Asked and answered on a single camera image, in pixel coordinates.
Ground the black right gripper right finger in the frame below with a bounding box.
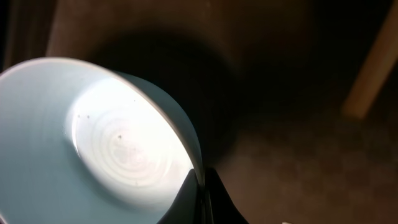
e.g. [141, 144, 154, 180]
[204, 168, 248, 224]

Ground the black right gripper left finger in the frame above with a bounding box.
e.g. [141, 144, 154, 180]
[157, 169, 202, 224]

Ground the light blue bowl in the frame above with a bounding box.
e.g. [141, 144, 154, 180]
[1, 57, 203, 224]

